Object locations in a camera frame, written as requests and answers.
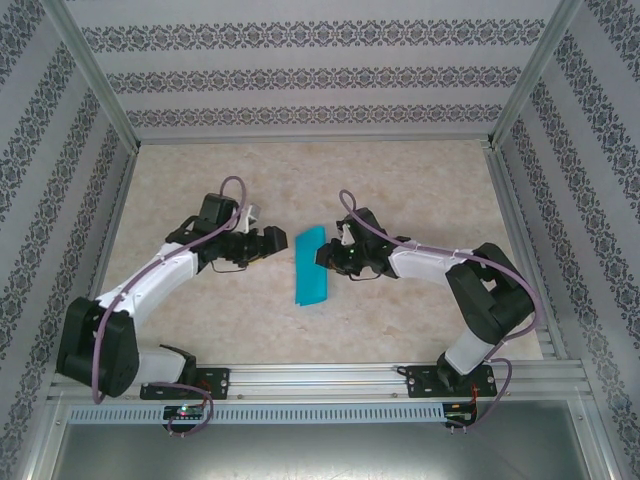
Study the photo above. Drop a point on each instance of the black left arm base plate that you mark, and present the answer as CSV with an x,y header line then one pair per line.
x,y
216,376

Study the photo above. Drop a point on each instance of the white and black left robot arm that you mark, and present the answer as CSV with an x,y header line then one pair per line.
x,y
165,275

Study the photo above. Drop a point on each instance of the aluminium table side rail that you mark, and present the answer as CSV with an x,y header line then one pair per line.
x,y
515,225
106,250

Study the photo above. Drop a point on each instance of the small circuit board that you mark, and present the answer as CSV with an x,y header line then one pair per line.
x,y
192,413
457,416

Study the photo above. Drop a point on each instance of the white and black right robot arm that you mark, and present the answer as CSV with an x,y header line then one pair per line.
x,y
425,267

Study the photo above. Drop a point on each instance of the teal cloth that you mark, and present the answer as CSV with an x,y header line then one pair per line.
x,y
310,285

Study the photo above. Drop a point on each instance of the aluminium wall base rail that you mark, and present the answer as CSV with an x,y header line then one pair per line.
x,y
310,137

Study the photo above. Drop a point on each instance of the aluminium frame upright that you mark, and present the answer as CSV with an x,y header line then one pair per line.
x,y
42,440
600,440

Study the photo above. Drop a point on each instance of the aluminium mounting rail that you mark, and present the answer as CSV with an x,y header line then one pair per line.
x,y
310,381

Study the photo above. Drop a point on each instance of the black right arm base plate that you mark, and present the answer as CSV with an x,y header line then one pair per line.
x,y
422,375

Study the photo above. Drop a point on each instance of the grey metal shelf plate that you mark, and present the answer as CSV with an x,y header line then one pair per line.
x,y
320,452

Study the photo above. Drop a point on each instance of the aluminium frame post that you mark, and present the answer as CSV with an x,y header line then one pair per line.
x,y
532,75
101,85

